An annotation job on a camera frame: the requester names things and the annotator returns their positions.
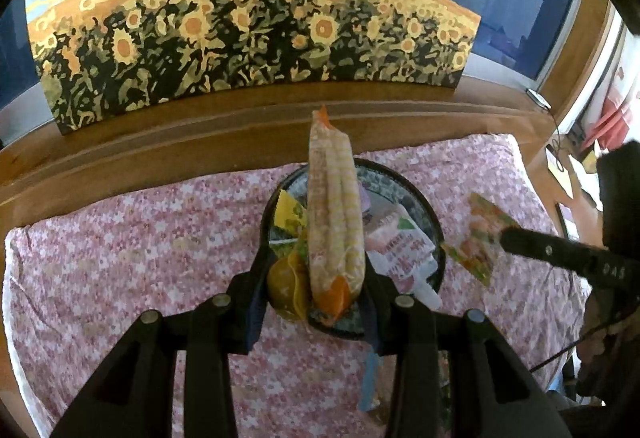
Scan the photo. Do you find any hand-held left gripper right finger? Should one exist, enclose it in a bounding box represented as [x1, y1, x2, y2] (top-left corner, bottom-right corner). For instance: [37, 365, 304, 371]
[361, 263, 573, 438]

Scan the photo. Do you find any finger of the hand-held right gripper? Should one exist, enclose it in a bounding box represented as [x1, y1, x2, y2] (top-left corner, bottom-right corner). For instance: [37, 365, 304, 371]
[500, 225, 609, 280]

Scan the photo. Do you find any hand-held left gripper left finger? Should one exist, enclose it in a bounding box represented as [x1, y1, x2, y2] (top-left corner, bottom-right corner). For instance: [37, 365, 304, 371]
[50, 258, 276, 438]

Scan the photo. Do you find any round brown snack packet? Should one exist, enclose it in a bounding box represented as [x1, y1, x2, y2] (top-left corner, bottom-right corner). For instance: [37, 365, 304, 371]
[266, 252, 311, 321]

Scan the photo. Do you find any orange and green snack packet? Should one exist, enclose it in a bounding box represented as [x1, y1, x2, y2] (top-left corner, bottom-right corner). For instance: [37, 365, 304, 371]
[442, 193, 521, 288]

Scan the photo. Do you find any blue and white snack packet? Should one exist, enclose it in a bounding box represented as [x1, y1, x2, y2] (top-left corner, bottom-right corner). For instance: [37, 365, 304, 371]
[359, 348, 382, 413]

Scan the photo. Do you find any pink drink pouch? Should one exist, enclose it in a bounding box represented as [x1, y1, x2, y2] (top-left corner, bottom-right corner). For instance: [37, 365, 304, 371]
[367, 210, 443, 311]

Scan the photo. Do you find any yellow snack packet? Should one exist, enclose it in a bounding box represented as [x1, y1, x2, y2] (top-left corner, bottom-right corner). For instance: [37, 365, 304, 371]
[274, 190, 308, 239]

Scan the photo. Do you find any purple and white snack packet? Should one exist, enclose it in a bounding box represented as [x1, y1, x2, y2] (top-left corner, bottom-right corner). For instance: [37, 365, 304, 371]
[357, 185, 374, 219]

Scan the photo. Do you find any blue and white patterned plate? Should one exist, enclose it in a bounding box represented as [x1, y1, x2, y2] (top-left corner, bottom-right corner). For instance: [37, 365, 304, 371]
[260, 158, 447, 339]

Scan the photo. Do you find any yellow paper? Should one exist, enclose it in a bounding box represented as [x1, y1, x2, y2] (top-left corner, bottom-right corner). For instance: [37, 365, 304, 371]
[545, 145, 576, 191]

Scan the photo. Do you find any red cloth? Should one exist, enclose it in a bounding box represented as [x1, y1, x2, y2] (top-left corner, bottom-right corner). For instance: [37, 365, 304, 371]
[580, 83, 633, 154]

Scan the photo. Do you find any white charger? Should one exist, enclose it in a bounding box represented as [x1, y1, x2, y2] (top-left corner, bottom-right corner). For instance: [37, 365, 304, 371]
[525, 88, 552, 110]

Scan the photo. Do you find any pink floral cloth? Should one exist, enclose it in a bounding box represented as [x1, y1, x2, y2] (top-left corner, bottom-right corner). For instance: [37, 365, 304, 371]
[2, 133, 593, 438]

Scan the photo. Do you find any sunflower field painting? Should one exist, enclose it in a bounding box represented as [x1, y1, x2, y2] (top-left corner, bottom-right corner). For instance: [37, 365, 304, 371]
[25, 0, 482, 136]

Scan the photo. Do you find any thin black cable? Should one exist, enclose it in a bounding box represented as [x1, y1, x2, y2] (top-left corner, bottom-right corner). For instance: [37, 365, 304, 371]
[547, 105, 576, 199]

